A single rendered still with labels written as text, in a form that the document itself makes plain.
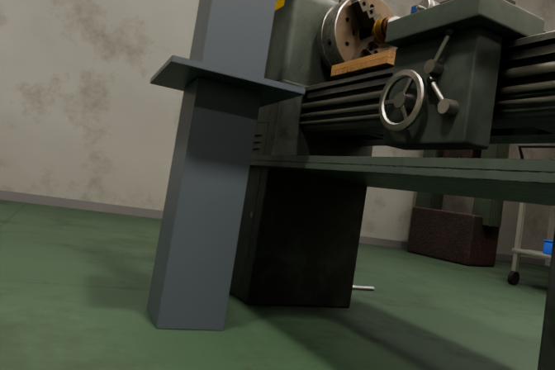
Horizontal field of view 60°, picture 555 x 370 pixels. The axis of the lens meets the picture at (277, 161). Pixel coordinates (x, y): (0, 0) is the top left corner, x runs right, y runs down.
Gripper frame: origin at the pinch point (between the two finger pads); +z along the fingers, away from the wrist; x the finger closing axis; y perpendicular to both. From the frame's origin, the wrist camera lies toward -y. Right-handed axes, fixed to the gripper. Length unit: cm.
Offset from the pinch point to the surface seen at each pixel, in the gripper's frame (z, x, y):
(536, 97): 62, 106, 3
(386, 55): 45, 58, 6
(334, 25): 26.4, 23.0, 3.5
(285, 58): 38.8, 6.7, 13.3
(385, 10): 13.8, 23.4, -18.1
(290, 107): 58, 8, 9
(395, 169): 81, 82, 17
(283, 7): 16.3, -1.1, 13.9
